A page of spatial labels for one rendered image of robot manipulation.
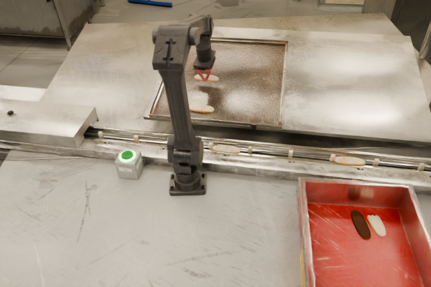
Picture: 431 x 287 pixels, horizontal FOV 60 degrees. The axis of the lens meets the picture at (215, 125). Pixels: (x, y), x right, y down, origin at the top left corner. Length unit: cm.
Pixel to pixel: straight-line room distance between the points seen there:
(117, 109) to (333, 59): 93
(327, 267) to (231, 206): 33
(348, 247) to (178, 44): 72
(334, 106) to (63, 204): 101
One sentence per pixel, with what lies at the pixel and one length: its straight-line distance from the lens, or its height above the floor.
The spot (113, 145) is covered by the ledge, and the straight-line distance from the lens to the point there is 138.
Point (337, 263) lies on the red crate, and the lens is 111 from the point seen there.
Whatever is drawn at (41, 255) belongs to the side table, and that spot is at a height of 82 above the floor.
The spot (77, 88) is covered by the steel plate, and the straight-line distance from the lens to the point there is 183.
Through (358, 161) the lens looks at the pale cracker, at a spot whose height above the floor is 86.
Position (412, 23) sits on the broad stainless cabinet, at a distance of 295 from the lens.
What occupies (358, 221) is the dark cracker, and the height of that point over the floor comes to 83.
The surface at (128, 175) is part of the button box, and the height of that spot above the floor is 84.
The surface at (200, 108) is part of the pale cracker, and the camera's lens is 141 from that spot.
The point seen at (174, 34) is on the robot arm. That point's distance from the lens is 93.
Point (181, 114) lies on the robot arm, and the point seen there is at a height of 114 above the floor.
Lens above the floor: 176
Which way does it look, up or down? 40 degrees down
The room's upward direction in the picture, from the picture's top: 3 degrees counter-clockwise
